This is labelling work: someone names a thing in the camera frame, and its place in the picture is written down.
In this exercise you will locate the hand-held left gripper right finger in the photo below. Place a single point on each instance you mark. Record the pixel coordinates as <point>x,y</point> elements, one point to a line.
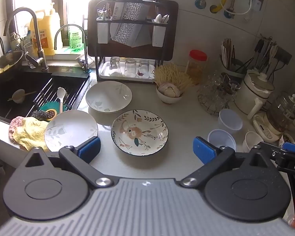
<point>204,150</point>

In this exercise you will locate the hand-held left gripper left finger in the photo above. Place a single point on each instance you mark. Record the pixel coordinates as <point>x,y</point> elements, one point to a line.
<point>89,150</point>

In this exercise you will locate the white plastic bowl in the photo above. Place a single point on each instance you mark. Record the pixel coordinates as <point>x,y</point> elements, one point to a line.
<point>229,121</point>
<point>222,139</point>

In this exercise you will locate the white leaf print plate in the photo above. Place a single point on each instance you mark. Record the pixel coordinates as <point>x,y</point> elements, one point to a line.
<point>68,127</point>
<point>108,95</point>

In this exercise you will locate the white ceramic bowl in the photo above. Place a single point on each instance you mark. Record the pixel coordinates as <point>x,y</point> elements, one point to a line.
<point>252,140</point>

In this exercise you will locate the floral patterned deep plate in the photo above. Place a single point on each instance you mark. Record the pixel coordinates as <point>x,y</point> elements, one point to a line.
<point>140,132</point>

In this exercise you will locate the leaf patterned tea cup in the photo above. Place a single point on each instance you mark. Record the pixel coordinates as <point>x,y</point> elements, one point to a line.
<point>286,139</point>

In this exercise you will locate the glass kettle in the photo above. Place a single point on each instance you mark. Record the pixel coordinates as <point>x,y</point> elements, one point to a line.
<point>284,113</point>

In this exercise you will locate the teal flower shaped sponge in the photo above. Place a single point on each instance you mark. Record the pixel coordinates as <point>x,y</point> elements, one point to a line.
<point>50,109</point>

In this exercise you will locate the yellow dish cloth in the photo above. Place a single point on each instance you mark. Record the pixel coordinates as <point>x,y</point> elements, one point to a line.
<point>32,132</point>

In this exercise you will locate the white plastic spoon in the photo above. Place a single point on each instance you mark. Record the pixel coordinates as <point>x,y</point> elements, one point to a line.
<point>61,95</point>

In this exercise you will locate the steel wool scrubber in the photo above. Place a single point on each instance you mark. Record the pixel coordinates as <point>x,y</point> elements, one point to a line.
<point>38,115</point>

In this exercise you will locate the ceramic bowl with brown foot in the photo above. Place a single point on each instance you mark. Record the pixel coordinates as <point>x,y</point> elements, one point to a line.
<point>168,98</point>

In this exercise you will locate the cluster of clear glass cups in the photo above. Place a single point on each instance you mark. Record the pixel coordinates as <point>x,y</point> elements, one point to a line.
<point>215,88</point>

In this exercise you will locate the garlic bulbs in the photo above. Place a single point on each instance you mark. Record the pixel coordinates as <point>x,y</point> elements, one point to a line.
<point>168,89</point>

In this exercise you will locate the roll-up sink drying rack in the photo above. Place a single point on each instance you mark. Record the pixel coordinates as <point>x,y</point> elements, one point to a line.
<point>51,91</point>

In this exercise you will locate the white electric pot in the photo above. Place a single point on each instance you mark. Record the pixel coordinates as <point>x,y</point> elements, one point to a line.
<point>253,91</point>

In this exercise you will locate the pink scrubbing cloth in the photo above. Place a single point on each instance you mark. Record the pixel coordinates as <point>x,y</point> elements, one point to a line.
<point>14,125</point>

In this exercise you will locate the red lid glass jar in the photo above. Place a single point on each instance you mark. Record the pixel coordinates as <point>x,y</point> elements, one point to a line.
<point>197,66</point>

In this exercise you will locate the black dish rack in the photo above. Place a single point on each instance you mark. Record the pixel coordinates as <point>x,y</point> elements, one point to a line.
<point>98,61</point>

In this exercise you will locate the black kitchen sink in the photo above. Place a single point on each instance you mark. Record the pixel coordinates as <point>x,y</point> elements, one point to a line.
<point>12,91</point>

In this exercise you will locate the hanging kitchen utensils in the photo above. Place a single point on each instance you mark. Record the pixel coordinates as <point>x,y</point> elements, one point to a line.
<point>268,51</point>

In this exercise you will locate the bundle of chopsticks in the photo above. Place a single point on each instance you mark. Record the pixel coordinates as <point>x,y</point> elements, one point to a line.
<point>227,51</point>

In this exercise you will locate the small chrome faucet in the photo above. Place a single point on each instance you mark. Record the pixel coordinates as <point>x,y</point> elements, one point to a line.
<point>83,44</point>

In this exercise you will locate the green dish soap bottle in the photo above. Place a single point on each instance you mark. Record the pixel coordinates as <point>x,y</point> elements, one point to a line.
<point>75,38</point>

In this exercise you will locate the white utensil holder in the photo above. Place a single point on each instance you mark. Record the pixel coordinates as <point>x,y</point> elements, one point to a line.
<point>103,33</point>
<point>159,36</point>

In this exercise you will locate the stainless steel mixing bowl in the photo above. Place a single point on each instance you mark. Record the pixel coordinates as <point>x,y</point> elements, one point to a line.
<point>5,64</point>

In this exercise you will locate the tall grey faucet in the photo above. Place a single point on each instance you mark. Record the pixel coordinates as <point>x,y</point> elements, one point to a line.
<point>38,36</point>

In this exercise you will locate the yellow detergent bottle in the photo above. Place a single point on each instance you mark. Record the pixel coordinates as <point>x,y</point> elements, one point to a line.
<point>45,32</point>

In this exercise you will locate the plain steel cleaver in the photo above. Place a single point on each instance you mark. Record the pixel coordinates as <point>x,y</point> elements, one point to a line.
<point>143,34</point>

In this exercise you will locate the hammered steel cleaver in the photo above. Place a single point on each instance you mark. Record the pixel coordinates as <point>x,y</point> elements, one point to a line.
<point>129,22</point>

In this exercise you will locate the white spoons in holder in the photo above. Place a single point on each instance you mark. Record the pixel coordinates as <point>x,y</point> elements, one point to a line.
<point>161,18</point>

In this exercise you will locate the wall socket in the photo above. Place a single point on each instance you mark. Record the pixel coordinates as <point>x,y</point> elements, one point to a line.
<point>257,1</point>

